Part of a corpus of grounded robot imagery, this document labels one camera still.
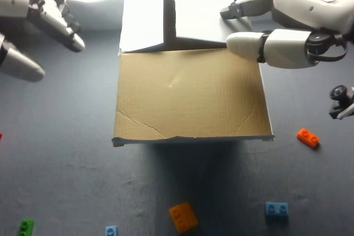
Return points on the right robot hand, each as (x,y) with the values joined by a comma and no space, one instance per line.
(312,1)

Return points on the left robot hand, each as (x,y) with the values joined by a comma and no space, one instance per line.
(52,17)

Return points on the cardboard box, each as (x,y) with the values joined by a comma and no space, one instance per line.
(190,95)

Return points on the red-orange flat toy brick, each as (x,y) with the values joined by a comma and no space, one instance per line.
(308,138)

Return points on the grey table cloth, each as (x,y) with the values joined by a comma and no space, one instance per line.
(69,164)

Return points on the green toy brick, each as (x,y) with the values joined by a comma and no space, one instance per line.
(26,227)

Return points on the light blue toy brick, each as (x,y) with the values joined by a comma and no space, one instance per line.
(276,210)
(111,231)

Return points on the yellow-orange toy brick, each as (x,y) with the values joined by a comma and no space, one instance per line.
(184,218)

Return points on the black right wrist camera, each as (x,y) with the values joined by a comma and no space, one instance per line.
(338,92)

